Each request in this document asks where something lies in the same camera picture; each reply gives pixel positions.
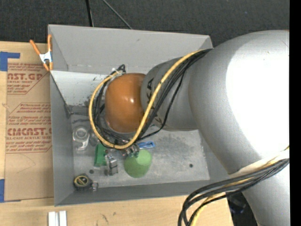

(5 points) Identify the blue plastic clip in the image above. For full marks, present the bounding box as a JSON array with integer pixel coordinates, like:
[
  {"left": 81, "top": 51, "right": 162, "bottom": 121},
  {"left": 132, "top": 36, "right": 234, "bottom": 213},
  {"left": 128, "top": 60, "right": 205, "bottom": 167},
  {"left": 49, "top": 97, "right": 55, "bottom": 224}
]
[{"left": 138, "top": 140, "right": 156, "bottom": 150}]

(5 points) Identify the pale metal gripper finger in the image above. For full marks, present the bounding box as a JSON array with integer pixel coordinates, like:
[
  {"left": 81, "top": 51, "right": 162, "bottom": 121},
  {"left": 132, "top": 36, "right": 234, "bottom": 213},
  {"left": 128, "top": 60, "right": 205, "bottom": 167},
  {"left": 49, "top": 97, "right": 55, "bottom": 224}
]
[
  {"left": 110, "top": 158, "right": 119, "bottom": 175},
  {"left": 104, "top": 154, "right": 111, "bottom": 177}
]

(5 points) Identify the brown cardboard board red print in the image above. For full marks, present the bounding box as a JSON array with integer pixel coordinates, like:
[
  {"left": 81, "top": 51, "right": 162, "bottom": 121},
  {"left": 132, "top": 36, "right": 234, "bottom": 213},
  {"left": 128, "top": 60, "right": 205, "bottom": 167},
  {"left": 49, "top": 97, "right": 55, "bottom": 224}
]
[{"left": 0, "top": 40, "right": 55, "bottom": 203}]

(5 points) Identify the clear glass jar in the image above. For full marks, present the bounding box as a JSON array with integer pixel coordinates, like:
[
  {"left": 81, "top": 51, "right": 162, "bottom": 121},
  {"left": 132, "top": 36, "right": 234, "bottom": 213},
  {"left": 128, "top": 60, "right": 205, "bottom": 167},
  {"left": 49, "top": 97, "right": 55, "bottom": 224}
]
[{"left": 72, "top": 125, "right": 91, "bottom": 151}]

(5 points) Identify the black and yellow tape measure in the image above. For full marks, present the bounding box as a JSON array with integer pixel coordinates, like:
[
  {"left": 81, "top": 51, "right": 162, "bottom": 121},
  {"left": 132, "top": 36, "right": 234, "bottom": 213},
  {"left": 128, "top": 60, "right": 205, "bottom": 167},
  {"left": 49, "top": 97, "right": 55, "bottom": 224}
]
[{"left": 73, "top": 173, "right": 99, "bottom": 192}]

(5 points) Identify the green cup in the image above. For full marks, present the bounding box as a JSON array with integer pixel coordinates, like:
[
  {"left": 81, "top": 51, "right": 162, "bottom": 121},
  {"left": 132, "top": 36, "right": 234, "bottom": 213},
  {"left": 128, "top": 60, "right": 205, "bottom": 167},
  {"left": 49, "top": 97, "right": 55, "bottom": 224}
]
[{"left": 124, "top": 149, "right": 153, "bottom": 178}]

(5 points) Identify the grey metal bin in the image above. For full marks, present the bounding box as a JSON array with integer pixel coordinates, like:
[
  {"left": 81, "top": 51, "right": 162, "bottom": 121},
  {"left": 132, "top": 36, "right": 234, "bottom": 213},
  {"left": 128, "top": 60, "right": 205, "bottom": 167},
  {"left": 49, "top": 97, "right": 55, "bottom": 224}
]
[{"left": 48, "top": 24, "right": 230, "bottom": 207}]

